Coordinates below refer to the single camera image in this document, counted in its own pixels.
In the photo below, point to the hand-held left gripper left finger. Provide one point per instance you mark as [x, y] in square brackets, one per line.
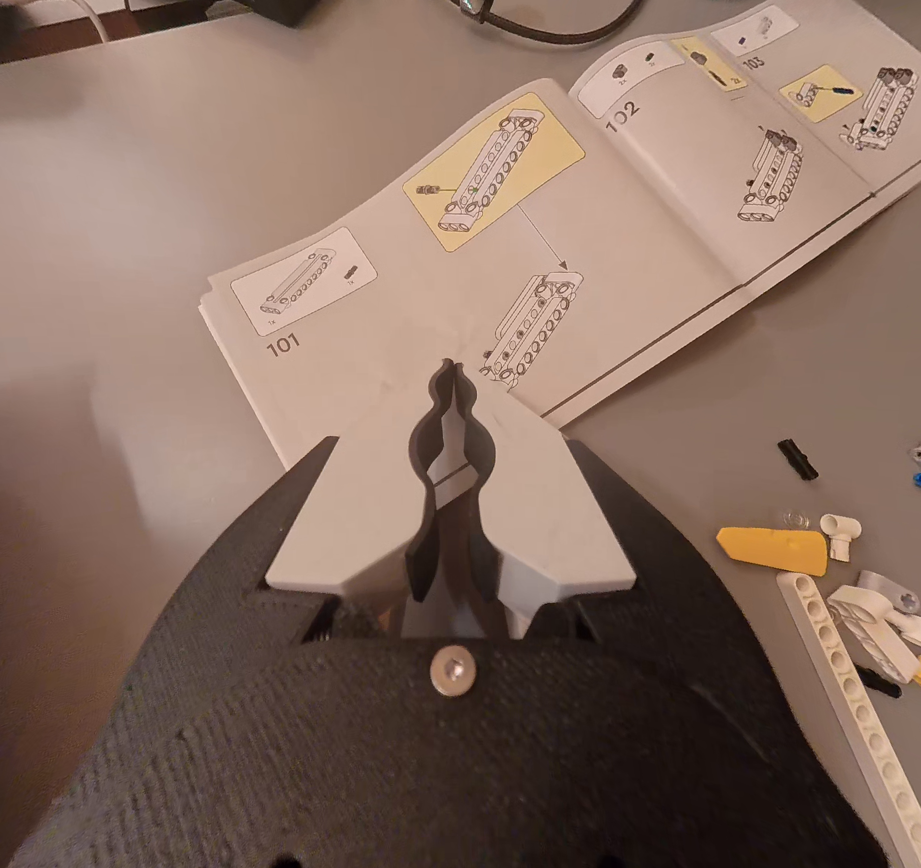
[345, 523]

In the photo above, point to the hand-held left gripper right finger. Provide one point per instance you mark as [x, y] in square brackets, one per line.
[561, 523]

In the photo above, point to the lego instruction booklet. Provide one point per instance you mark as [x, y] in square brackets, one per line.
[504, 271]

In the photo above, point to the yellow lego panel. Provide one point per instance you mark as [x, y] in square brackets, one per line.
[770, 550]

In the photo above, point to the clear round lego stud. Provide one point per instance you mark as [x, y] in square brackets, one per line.
[795, 518]

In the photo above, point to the black lego pin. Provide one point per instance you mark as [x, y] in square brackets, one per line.
[879, 682]
[799, 459]

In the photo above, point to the white lego connector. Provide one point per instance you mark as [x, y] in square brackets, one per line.
[842, 533]

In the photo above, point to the white lego liftarm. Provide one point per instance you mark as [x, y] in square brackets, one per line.
[870, 609]

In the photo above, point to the long white lego beam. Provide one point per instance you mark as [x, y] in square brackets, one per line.
[849, 688]

